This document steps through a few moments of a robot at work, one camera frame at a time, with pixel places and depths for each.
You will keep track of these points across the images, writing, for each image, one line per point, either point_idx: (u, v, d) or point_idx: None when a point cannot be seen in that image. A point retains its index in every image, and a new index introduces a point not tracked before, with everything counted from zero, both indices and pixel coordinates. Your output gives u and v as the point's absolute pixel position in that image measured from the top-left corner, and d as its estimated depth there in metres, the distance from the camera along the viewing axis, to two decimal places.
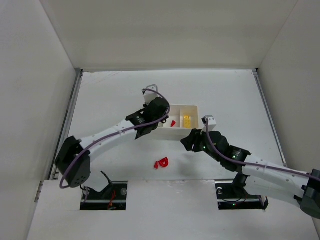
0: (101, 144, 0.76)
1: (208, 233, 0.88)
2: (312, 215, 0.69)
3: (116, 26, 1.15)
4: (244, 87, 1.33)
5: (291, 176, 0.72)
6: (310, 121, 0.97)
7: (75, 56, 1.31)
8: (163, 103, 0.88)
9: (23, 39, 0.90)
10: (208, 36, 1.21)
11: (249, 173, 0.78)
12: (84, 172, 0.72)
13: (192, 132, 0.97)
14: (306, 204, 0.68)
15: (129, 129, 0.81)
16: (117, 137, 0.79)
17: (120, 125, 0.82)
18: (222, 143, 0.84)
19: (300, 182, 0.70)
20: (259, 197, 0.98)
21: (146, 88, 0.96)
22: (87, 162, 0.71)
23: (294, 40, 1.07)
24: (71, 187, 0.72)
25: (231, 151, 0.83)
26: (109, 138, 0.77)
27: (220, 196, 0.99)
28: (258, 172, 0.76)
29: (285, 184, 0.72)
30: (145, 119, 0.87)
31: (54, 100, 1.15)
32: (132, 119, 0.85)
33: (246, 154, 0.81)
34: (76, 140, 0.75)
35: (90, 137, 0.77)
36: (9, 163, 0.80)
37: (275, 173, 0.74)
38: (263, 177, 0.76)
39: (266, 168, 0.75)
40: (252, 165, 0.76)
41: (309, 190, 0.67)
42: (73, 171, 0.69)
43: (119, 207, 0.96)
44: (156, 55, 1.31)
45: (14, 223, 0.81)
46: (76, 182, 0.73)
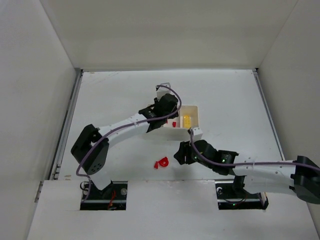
0: (118, 134, 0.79)
1: (209, 233, 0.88)
2: (311, 201, 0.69)
3: (116, 25, 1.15)
4: (244, 88, 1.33)
5: (278, 168, 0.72)
6: (310, 121, 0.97)
7: (75, 55, 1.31)
8: (173, 98, 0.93)
9: (23, 38, 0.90)
10: (209, 36, 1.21)
11: (240, 173, 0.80)
12: (101, 159, 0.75)
13: (181, 144, 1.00)
14: (302, 192, 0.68)
15: (143, 122, 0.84)
16: (132, 128, 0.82)
17: (134, 117, 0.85)
18: (208, 150, 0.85)
19: (288, 172, 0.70)
20: (259, 197, 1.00)
21: (160, 84, 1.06)
22: (106, 149, 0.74)
23: (294, 41, 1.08)
24: (86, 173, 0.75)
25: (220, 155, 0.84)
26: (125, 129, 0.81)
27: (220, 196, 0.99)
28: (248, 171, 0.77)
29: (276, 177, 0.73)
30: (156, 114, 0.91)
31: (54, 99, 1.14)
32: (144, 113, 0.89)
33: (234, 155, 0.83)
34: (95, 128, 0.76)
35: (107, 127, 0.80)
36: (10, 163, 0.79)
37: (264, 167, 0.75)
38: (254, 174, 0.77)
39: (254, 165, 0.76)
40: (241, 165, 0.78)
41: (299, 179, 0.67)
42: (92, 157, 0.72)
43: (119, 207, 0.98)
44: (156, 54, 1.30)
45: (14, 223, 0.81)
46: (92, 169, 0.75)
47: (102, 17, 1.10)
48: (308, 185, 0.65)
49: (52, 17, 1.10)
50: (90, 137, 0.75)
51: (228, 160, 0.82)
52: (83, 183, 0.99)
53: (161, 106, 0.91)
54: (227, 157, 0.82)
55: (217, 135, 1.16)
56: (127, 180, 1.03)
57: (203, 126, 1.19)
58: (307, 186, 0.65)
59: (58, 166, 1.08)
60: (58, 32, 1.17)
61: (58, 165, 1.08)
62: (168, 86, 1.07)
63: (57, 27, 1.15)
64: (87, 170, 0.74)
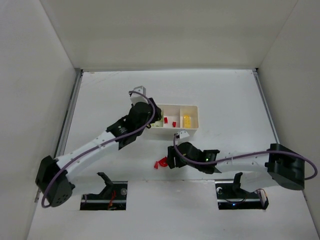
0: (79, 163, 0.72)
1: (209, 233, 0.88)
2: (288, 187, 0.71)
3: (116, 26, 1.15)
4: (243, 88, 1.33)
5: (254, 158, 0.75)
6: (310, 121, 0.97)
7: (75, 56, 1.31)
8: (144, 109, 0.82)
9: (23, 38, 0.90)
10: (209, 37, 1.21)
11: (222, 168, 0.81)
12: (64, 190, 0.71)
13: (168, 149, 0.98)
14: (280, 179, 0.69)
15: (109, 142, 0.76)
16: (97, 151, 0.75)
17: (100, 138, 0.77)
18: (191, 151, 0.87)
19: (262, 161, 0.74)
20: (259, 197, 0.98)
21: (133, 90, 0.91)
22: (66, 182, 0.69)
23: (294, 41, 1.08)
24: (52, 206, 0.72)
25: (204, 155, 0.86)
26: (88, 155, 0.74)
27: (219, 196, 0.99)
28: (229, 165, 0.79)
29: (252, 167, 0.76)
30: (127, 128, 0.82)
31: (54, 99, 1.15)
32: (112, 130, 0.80)
33: (215, 153, 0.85)
34: (53, 160, 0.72)
35: (67, 155, 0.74)
36: (10, 163, 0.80)
37: (241, 160, 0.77)
38: (235, 167, 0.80)
39: (233, 159, 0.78)
40: (221, 161, 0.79)
41: (272, 166, 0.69)
42: (52, 191, 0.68)
43: (119, 207, 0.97)
44: (156, 55, 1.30)
45: (14, 223, 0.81)
46: (57, 200, 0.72)
47: (102, 17, 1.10)
48: (281, 170, 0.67)
49: (52, 17, 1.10)
50: (50, 169, 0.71)
51: (212, 158, 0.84)
52: None
53: (132, 120, 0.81)
54: (210, 156, 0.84)
55: (217, 135, 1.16)
56: (127, 180, 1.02)
57: (202, 126, 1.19)
58: (280, 171, 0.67)
59: None
60: (58, 32, 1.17)
61: None
62: (141, 90, 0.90)
63: (57, 28, 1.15)
64: (51, 203, 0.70)
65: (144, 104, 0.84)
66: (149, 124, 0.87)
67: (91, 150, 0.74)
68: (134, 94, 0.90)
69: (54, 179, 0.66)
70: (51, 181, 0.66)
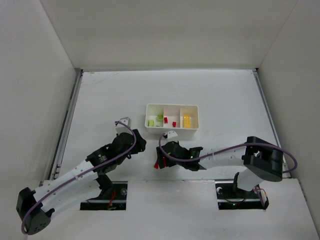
0: (55, 195, 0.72)
1: (208, 233, 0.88)
2: (268, 178, 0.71)
3: (116, 26, 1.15)
4: (243, 88, 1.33)
5: (232, 152, 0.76)
6: (310, 121, 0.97)
7: (75, 55, 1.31)
8: (126, 139, 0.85)
9: (23, 38, 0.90)
10: (208, 37, 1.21)
11: (206, 164, 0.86)
12: (41, 221, 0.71)
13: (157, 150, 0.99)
14: (258, 171, 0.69)
15: (87, 172, 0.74)
16: (75, 182, 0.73)
17: (78, 168, 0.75)
18: (175, 150, 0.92)
19: (240, 154, 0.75)
20: (260, 197, 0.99)
21: (119, 120, 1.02)
22: (41, 215, 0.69)
23: (294, 41, 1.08)
24: (29, 233, 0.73)
25: (189, 153, 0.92)
26: (64, 187, 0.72)
27: (220, 196, 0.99)
28: (210, 161, 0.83)
29: (232, 161, 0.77)
30: (108, 156, 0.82)
31: (54, 100, 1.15)
32: (92, 159, 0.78)
33: (199, 150, 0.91)
34: (30, 192, 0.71)
35: (45, 186, 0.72)
36: (10, 163, 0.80)
37: (221, 154, 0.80)
38: (217, 163, 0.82)
39: (214, 154, 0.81)
40: (203, 157, 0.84)
41: (248, 158, 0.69)
42: (28, 223, 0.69)
43: (119, 207, 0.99)
44: (156, 55, 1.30)
45: (14, 223, 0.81)
46: (35, 228, 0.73)
47: (102, 17, 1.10)
48: (257, 162, 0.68)
49: (52, 17, 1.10)
50: (27, 200, 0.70)
51: (195, 155, 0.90)
52: None
53: (114, 149, 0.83)
54: (195, 153, 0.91)
55: (216, 135, 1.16)
56: (127, 180, 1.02)
57: (202, 126, 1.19)
58: (256, 163, 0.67)
59: (58, 165, 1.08)
60: (57, 32, 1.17)
61: (58, 165, 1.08)
62: (126, 121, 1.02)
63: (57, 27, 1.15)
64: (29, 230, 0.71)
65: (126, 134, 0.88)
66: (128, 154, 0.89)
67: (68, 182, 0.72)
68: (119, 124, 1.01)
69: (28, 213, 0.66)
70: (25, 215, 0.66)
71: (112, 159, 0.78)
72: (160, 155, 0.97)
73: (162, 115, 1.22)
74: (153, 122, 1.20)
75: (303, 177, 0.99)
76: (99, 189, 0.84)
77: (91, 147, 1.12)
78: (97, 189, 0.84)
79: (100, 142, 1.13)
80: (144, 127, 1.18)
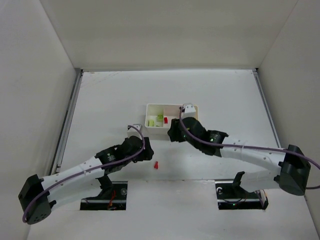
0: (63, 185, 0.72)
1: (209, 233, 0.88)
2: (291, 191, 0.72)
3: (116, 26, 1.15)
4: (243, 88, 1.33)
5: (267, 153, 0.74)
6: (310, 121, 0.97)
7: (75, 55, 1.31)
8: (136, 143, 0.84)
9: (23, 37, 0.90)
10: (208, 37, 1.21)
11: (226, 153, 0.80)
12: (43, 210, 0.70)
13: (172, 122, 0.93)
14: (287, 181, 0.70)
15: (95, 169, 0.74)
16: (82, 177, 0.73)
17: (87, 163, 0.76)
18: (196, 126, 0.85)
19: (277, 159, 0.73)
20: (259, 197, 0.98)
21: (132, 125, 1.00)
22: (46, 203, 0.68)
23: (294, 40, 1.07)
24: (28, 223, 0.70)
25: (209, 135, 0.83)
26: (72, 179, 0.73)
27: (220, 196, 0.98)
28: (236, 152, 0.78)
29: (263, 162, 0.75)
30: (115, 156, 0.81)
31: (54, 100, 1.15)
32: (101, 157, 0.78)
33: (223, 136, 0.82)
34: (38, 180, 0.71)
35: (53, 176, 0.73)
36: (10, 163, 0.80)
37: (253, 151, 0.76)
38: (242, 157, 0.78)
39: (243, 147, 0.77)
40: (229, 146, 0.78)
41: (286, 167, 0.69)
42: (31, 211, 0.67)
43: (119, 207, 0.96)
44: (156, 55, 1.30)
45: (14, 222, 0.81)
46: (35, 218, 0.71)
47: (101, 17, 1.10)
48: (294, 173, 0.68)
49: (52, 17, 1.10)
50: (34, 188, 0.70)
51: (216, 139, 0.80)
52: None
53: (123, 150, 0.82)
54: (215, 136, 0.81)
55: None
56: (127, 179, 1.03)
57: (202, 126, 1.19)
58: (293, 174, 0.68)
59: (57, 165, 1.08)
60: (58, 32, 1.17)
61: (58, 165, 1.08)
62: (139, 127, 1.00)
63: (57, 27, 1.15)
64: (29, 220, 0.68)
65: (136, 138, 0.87)
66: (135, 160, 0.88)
67: (76, 175, 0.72)
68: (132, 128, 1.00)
69: (36, 198, 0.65)
70: (31, 201, 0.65)
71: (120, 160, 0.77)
72: (174, 128, 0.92)
73: (162, 115, 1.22)
74: (152, 122, 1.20)
75: None
76: (100, 189, 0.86)
77: (91, 147, 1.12)
78: (98, 189, 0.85)
79: (100, 142, 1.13)
80: (143, 127, 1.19)
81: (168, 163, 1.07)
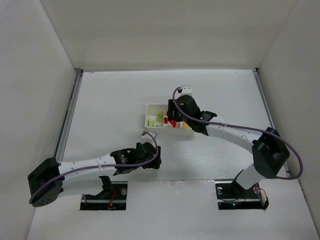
0: (77, 175, 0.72)
1: (208, 233, 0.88)
2: (260, 171, 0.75)
3: (116, 26, 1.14)
4: (243, 88, 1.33)
5: (246, 132, 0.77)
6: (310, 121, 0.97)
7: (75, 55, 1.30)
8: (150, 149, 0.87)
9: (22, 37, 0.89)
10: (208, 36, 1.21)
11: (212, 131, 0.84)
12: (51, 195, 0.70)
13: (169, 102, 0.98)
14: (258, 158, 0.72)
15: (109, 166, 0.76)
16: (95, 170, 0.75)
17: (102, 159, 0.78)
18: (190, 103, 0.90)
19: (252, 137, 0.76)
20: (260, 197, 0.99)
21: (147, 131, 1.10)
22: (58, 188, 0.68)
23: (294, 40, 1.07)
24: (33, 205, 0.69)
25: (200, 114, 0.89)
26: (87, 170, 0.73)
27: (219, 196, 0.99)
28: (219, 130, 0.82)
29: (241, 140, 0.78)
30: (128, 159, 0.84)
31: (54, 99, 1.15)
32: (115, 156, 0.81)
33: (212, 115, 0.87)
34: (56, 163, 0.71)
35: (69, 164, 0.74)
36: (10, 164, 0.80)
37: (234, 130, 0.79)
38: (224, 135, 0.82)
39: (226, 125, 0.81)
40: (214, 123, 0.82)
41: (258, 143, 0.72)
42: (42, 192, 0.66)
43: (119, 207, 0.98)
44: (156, 55, 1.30)
45: (15, 222, 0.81)
46: (40, 202, 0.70)
47: (101, 17, 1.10)
48: (264, 150, 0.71)
49: (52, 17, 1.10)
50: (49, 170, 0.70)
51: (206, 118, 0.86)
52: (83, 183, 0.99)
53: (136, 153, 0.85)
54: (206, 116, 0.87)
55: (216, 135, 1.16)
56: (127, 179, 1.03)
57: None
58: (263, 151, 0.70)
59: None
60: (58, 32, 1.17)
61: None
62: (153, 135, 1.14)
63: (57, 27, 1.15)
64: (35, 202, 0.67)
65: (150, 145, 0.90)
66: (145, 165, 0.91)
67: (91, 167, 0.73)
68: (147, 134, 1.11)
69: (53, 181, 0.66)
70: (47, 182, 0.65)
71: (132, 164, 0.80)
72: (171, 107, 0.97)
73: (162, 115, 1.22)
74: (152, 122, 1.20)
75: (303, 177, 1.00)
76: (101, 188, 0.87)
77: (91, 147, 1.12)
78: (99, 188, 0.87)
79: (100, 142, 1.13)
80: (143, 127, 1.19)
81: (167, 163, 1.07)
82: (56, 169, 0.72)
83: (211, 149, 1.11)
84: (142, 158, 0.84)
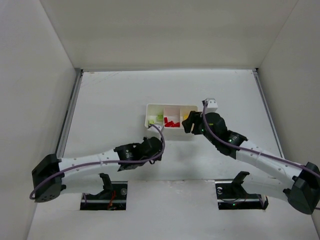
0: (78, 171, 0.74)
1: (208, 233, 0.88)
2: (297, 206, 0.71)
3: (116, 26, 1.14)
4: (243, 88, 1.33)
5: (283, 166, 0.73)
6: (310, 121, 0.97)
7: (75, 55, 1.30)
8: (156, 145, 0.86)
9: (22, 37, 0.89)
10: (209, 36, 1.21)
11: (242, 157, 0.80)
12: (52, 192, 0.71)
13: (191, 114, 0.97)
14: (296, 196, 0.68)
15: (112, 162, 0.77)
16: (98, 166, 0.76)
17: (106, 155, 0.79)
18: (219, 124, 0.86)
19: (291, 173, 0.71)
20: (259, 197, 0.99)
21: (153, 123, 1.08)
22: (57, 185, 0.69)
23: (294, 40, 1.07)
24: (36, 202, 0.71)
25: (228, 135, 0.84)
26: (89, 166, 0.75)
27: (219, 196, 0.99)
28: (252, 158, 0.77)
29: (276, 173, 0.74)
30: (133, 154, 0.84)
31: (54, 99, 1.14)
32: (120, 152, 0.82)
33: (243, 139, 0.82)
34: (56, 159, 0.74)
35: (71, 160, 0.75)
36: (11, 164, 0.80)
37: (269, 160, 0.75)
38: (256, 163, 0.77)
39: (260, 154, 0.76)
40: (246, 150, 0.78)
41: (299, 181, 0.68)
42: (42, 188, 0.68)
43: (119, 207, 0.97)
44: (156, 55, 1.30)
45: (15, 223, 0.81)
46: (44, 198, 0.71)
47: (102, 17, 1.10)
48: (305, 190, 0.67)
49: (52, 17, 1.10)
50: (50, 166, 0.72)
51: (234, 140, 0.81)
52: None
53: (140, 148, 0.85)
54: (234, 138, 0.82)
55: None
56: (127, 180, 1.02)
57: None
58: (305, 191, 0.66)
59: None
60: (58, 32, 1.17)
61: None
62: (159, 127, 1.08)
63: (57, 27, 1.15)
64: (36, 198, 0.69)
65: (157, 140, 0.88)
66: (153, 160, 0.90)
67: (93, 164, 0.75)
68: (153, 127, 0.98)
69: (49, 177, 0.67)
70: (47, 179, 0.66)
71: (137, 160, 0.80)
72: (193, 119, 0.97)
73: (162, 115, 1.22)
74: (153, 122, 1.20)
75: None
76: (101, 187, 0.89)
77: (91, 148, 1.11)
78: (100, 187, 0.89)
79: (100, 142, 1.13)
80: (143, 127, 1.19)
81: (167, 163, 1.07)
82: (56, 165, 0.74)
83: (211, 150, 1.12)
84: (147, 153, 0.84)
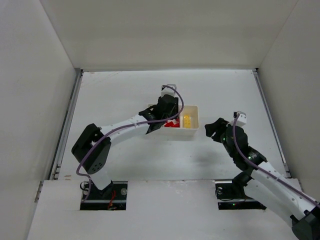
0: (119, 134, 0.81)
1: (209, 233, 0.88)
2: (302, 239, 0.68)
3: (116, 26, 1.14)
4: (243, 88, 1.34)
5: (298, 197, 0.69)
6: (309, 121, 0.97)
7: (76, 55, 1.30)
8: (172, 100, 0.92)
9: (23, 37, 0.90)
10: (209, 36, 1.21)
11: (257, 177, 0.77)
12: (102, 158, 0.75)
13: (218, 120, 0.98)
14: (301, 228, 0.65)
15: (143, 123, 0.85)
16: (132, 129, 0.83)
17: (135, 118, 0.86)
18: (242, 139, 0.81)
19: (304, 206, 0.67)
20: None
21: (167, 85, 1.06)
22: (107, 148, 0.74)
23: (295, 40, 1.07)
24: (89, 172, 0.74)
25: (248, 151, 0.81)
26: (125, 129, 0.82)
27: (219, 196, 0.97)
28: (267, 181, 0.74)
29: (289, 202, 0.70)
30: (155, 116, 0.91)
31: (54, 99, 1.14)
32: (144, 115, 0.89)
33: (262, 160, 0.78)
34: (97, 128, 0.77)
35: (109, 126, 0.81)
36: (10, 164, 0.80)
37: (284, 188, 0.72)
38: (271, 187, 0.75)
39: (277, 180, 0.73)
40: (263, 172, 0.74)
41: (309, 216, 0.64)
42: (95, 153, 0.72)
43: (119, 207, 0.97)
44: (156, 54, 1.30)
45: (15, 223, 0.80)
46: (93, 168, 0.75)
47: (102, 17, 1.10)
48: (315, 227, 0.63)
49: (52, 16, 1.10)
50: (92, 135, 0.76)
51: (254, 158, 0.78)
52: (83, 183, 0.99)
53: (160, 107, 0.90)
54: (254, 156, 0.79)
55: None
56: (127, 180, 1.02)
57: (202, 126, 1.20)
58: (314, 227, 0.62)
59: (58, 166, 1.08)
60: (58, 32, 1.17)
61: (58, 165, 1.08)
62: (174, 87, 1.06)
63: (57, 27, 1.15)
64: (89, 168, 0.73)
65: (172, 97, 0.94)
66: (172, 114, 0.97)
67: (129, 125, 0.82)
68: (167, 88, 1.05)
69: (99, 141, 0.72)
70: (97, 142, 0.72)
71: (162, 119, 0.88)
72: (218, 126, 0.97)
73: None
74: None
75: (303, 177, 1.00)
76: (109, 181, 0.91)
77: None
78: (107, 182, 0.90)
79: None
80: None
81: (168, 163, 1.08)
82: (98, 132, 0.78)
83: (211, 150, 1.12)
84: (166, 112, 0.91)
